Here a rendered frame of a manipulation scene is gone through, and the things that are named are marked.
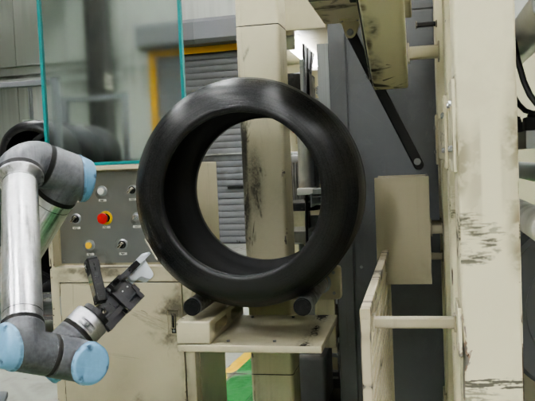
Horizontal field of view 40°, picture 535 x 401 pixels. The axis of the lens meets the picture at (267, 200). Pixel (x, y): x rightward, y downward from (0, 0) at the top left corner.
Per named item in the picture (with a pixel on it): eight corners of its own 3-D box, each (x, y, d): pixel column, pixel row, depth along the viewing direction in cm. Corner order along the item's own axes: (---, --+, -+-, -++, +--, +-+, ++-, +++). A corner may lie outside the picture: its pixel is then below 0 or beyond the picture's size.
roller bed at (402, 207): (380, 273, 222) (377, 176, 221) (431, 273, 219) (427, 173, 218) (377, 284, 203) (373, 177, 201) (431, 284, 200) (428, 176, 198)
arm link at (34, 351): (8, 118, 183) (9, 349, 140) (53, 135, 191) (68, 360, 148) (-13, 147, 189) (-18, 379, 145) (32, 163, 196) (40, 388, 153)
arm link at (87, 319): (62, 321, 173) (69, 314, 165) (76, 306, 176) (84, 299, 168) (89, 347, 174) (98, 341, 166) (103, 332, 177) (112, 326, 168)
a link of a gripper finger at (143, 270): (162, 266, 183) (138, 291, 179) (146, 249, 183) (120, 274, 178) (166, 262, 181) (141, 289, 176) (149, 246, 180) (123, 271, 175)
